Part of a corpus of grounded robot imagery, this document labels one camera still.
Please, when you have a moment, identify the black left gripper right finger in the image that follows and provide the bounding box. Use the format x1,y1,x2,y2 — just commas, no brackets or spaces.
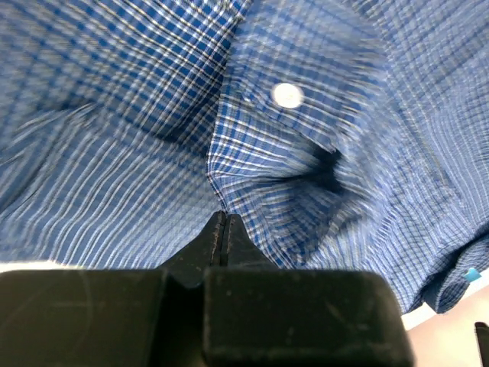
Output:
223,214,275,268

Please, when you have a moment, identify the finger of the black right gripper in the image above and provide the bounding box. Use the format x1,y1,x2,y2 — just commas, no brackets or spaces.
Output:
474,322,489,363

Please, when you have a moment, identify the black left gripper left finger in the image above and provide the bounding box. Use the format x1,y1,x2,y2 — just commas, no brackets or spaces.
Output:
160,211,225,287

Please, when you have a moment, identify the blue checked long sleeve shirt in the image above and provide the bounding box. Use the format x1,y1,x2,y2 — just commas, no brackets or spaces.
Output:
1,1,488,313

